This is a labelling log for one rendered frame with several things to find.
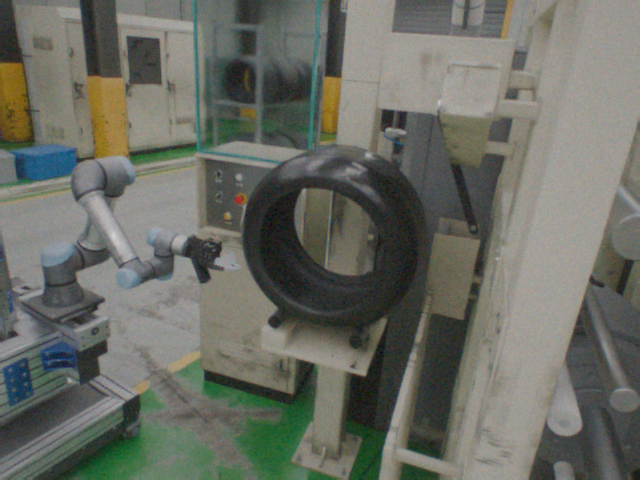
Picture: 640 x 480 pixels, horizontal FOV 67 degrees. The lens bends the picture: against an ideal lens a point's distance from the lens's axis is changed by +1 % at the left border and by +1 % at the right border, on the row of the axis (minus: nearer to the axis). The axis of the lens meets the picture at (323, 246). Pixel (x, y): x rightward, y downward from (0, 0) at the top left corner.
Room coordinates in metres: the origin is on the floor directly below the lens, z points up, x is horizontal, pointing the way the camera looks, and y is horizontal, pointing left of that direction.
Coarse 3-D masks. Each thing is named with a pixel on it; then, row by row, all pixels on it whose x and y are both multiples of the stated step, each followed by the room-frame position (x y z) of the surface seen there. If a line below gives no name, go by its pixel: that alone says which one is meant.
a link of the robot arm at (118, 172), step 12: (120, 156) 1.79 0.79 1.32; (108, 168) 1.70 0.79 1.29; (120, 168) 1.74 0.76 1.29; (132, 168) 1.78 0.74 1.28; (108, 180) 1.68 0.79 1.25; (120, 180) 1.73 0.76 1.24; (132, 180) 1.78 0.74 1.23; (108, 192) 1.72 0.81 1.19; (120, 192) 1.76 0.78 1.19; (108, 204) 1.76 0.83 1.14; (84, 240) 1.80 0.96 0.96; (96, 240) 1.80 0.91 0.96; (84, 252) 1.79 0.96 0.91; (96, 252) 1.81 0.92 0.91; (108, 252) 1.87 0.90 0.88; (96, 264) 1.83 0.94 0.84
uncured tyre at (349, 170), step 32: (288, 160) 1.43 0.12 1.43; (320, 160) 1.37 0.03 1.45; (352, 160) 1.37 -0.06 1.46; (384, 160) 1.50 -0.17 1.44; (256, 192) 1.42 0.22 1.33; (288, 192) 1.36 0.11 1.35; (352, 192) 1.31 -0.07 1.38; (384, 192) 1.31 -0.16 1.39; (256, 224) 1.39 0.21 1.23; (288, 224) 1.66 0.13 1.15; (384, 224) 1.28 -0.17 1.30; (416, 224) 1.33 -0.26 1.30; (256, 256) 1.39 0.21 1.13; (288, 256) 1.64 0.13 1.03; (416, 256) 1.30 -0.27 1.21; (288, 288) 1.53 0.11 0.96; (320, 288) 1.60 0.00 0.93; (352, 288) 1.58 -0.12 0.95; (384, 288) 1.28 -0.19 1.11; (320, 320) 1.33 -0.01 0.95; (352, 320) 1.30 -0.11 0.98
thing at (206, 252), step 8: (192, 240) 1.58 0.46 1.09; (200, 240) 1.59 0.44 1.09; (208, 240) 1.59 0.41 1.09; (216, 240) 1.61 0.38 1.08; (184, 248) 1.57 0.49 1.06; (192, 248) 1.60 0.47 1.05; (200, 248) 1.55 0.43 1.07; (208, 248) 1.56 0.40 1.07; (216, 248) 1.57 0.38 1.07; (184, 256) 1.57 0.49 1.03; (200, 256) 1.55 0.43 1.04; (208, 256) 1.55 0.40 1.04; (216, 256) 1.58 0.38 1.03; (200, 264) 1.55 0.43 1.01
